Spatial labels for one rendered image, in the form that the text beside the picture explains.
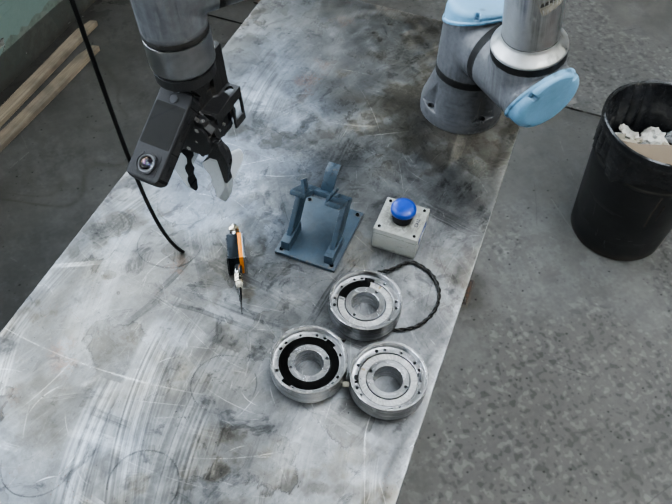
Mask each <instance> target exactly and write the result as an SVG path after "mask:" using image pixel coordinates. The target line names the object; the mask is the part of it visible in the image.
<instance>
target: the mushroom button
mask: <svg viewBox="0 0 672 504"><path fill-rule="evenodd" d="M390 211H391V214H392V215H393V216H394V217H395V218H397V219H400V220H409V219H412V218H413V217H414V216H415V215H416V211H417V207H416V205H415V203H414V202H413V201H412V200H410V199H407V198H399V199H396V200H395V201H394V202H393V203H392V204H391V207H390Z"/></svg>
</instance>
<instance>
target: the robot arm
mask: <svg viewBox="0 0 672 504"><path fill-rule="evenodd" d="M241 1H244V0H130V2H131V6H132V9H133V12H134V15H135V19H136V22H137V25H138V28H139V32H140V35H141V38H142V41H143V44H144V48H145V51H146V54H147V58H148V61H149V64H150V68H151V69H152V71H153V72H154V76H155V79H156V81H157V83H158V84H159V85H160V86H161V88H160V90H159V92H158V95H157V97H156V100H155V102H154V104H153V107H152V109H151V112H150V114H149V116H148V119H147V121H146V124H145V126H144V128H143V131H142V133H141V136H140V138H139V140H138V143H137V145H136V148H135V150H134V152H133V155H132V157H131V160H130V162H129V164H128V167H127V172H128V174H129V175H130V176H132V177H133V178H135V179H137V180H140V181H142V182H145V183H147V184H150V185H152V186H155V187H158V188H163V187H166V186H167V185H168V183H169V180H170V178H171V175H172V173H173V170H174V169H175V171H176V172H177V174H178V175H179V176H180V177H181V179H182V180H183V181H184V182H185V184H186V185H187V186H188V187H189V188H191V189H192V190H194V191H196V190H197V189H198V184H197V178H196V176H195V174H194V169H195V168H194V166H193V164H194V162H195V160H196V158H197V156H198V154H200V155H201V156H202V157H204V156H205V155H208V156H207V157H206V159H205V160H204V161H203V163H202V164H203V166H204V169H205V170H206V171H207V172H208V174H209V175H210V177H211V179H212V181H211V184H212V186H213V187H214V189H215V193H216V195H215V196H216V197H218V198H219V199H221V200H223V201H225V202H226V201H227V200H228V198H229V197H230V195H231V193H232V187H233V179H234V177H235V176H236V174H237V172H238V170H239V168H240V166H241V164H242V161H243V152H242V150H241V149H236V150H234V151H230V148H229V147H228V146H227V144H226V143H224V142H223V141H222V139H221V138H222V137H223V136H225V135H226V133H227V132H228V131H229V130H230V128H231V127H232V125H233V122H232V117H233V120H234V125H235V128H238V127H239V126H240V124H241V123H242V122H243V121H244V119H245V118H246V115H245V109H244V104H243V99H242V93H241V88H240V86H238V85H235V84H231V83H229V82H228V78H227V73H226V69H225V64H224V59H223V54H222V49H221V44H220V43H218V42H213V38H212V33H211V29H210V25H209V22H208V16H207V13H208V12H211V11H214V10H217V9H220V8H224V7H226V6H229V5H232V4H235V3H238V2H241ZM565 4H566V0H448V1H447V4H446V9H445V13H444V14H443V17H442V20H443V24H442V30H441V36H440V42H439V48H438V54H437V61H436V66H435V69H434V70H433V72H432V74H431V75H430V77H429V79H428V80H427V82H426V84H425V85H424V87H423V90H422V93H421V99H420V108H421V111H422V113H423V115H424V117H425V118H426V119H427V120H428V121H429V122H430V123H431V124H433V125H434V126H436V127H438V128H439V129H442V130H444V131H447V132H450V133H455V134H463V135H469V134H477V133H481V132H484V131H486V130H488V129H490V128H492V127H493V126H494V125H495V124H496V123H497V122H498V120H499V118H500V116H501V112H502V111H503V112H504V115H505V116H506V117H507V118H510V119H511V120H512V121H513V122H514V123H515V124H517V125H518V126H521V127H534V126H537V125H540V124H542V123H544V122H546V121H547V120H549V119H551V118H552V117H554V116H555V115H556V114H557V113H559V112H560V111H561V110H562V109H563V108H564V107H565V106H566V105H567V104H568V103H569V102H570V100H571V99H572V98H573V96H574V95H575V93H576V91H577V89H578V86H579V77H578V75H577V74H576V73H575V70H574V69H573V68H570V67H569V66H568V65H567V56H568V50H569V38H568V35H567V33H566V32H565V30H564V29H563V28H562V23H563V17H564V11H565ZM229 89H233V91H232V92H231V94H230V95H229V96H228V94H227V93H225V91H226V90H229ZM238 99H239V102H240V107H241V113H240V114H239V116H238V117H237V118H236V109H235V107H234V104H235V103H236V102H237V100H238Z"/></svg>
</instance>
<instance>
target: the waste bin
mask: <svg viewBox="0 0 672 504"><path fill-rule="evenodd" d="M620 124H621V125H622V124H625V125H627V126H628V127H629V129H630V130H632V131H634V132H639V137H640V136H641V135H640V133H641V132H643V131H644V129H647V128H649V127H655V128H657V127H659V130H661V132H664V133H666V134H665V135H667V133H668V132H670V131H672V83H669V82H663V81H652V80H647V81H637V82H632V83H628V84H625V85H622V86H620V87H618V88H617V89H615V90H614V91H613V92H612V93H611V94H610V95H609V96H608V97H607V99H606V101H605V103H604V105H603V108H602V112H601V118H600V120H599V123H598V125H597V128H596V132H595V135H594V138H593V139H594V142H593V145H592V150H591V153H590V156H589V159H588V162H587V166H586V169H585V172H584V175H583V178H582V181H581V184H580V188H579V191H578V194H577V197H576V200H575V203H574V206H573V210H572V213H571V224H572V227H573V230H574V232H575V233H576V235H577V237H578V238H579V239H580V240H581V241H582V242H583V243H584V244H585V245H586V246H587V247H588V248H590V249H591V250H593V251H594V252H596V253H598V254H600V255H602V256H605V257H608V258H611V259H615V260H622V261H633V260H639V259H643V258H645V257H647V256H649V255H651V254H652V253H653V252H655V250H656V249H657V248H658V247H659V245H660V244H661V243H662V241H663V240H664V239H665V237H666V236H667V235H668V233H669V232H670V230H671V229H672V165H671V164H666V163H662V162H659V161H656V160H653V159H650V158H648V157H646V156H644V155H642V154H640V153H638V152H636V151H635V150H633V149H632V148H630V147H629V146H628V145H626V144H625V143H624V142H623V141H622V140H621V139H620V138H619V137H618V136H617V135H616V134H615V132H620V133H621V132H622V131H620V130H619V126H620Z"/></svg>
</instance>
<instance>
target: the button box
mask: <svg viewBox="0 0 672 504"><path fill-rule="evenodd" d="M395 200H396V199H394V198H390V197H387V200H386V202H385V204H384V206H383V208H382V210H381V213H380V215H379V217H378V219H377V221H376V224H375V226H374V228H373V238H372V246H373V247H376V248H379V249H383V250H386V251H389V252H392V253H395V254H399V255H402V256H405V257H408V258H412V259H414V258H415V255H416V253H417V250H418V248H419V245H420V242H421V240H422V237H423V235H424V232H425V230H426V227H427V222H428V217H429V212H430V209H427V208H424V207H421V206H417V205H416V207H417V211H416V215H415V216H414V217H413V218H412V219H409V220H400V219H397V218H395V217H394V216H393V215H392V214H391V211H390V207H391V204H392V203H393V202H394V201H395Z"/></svg>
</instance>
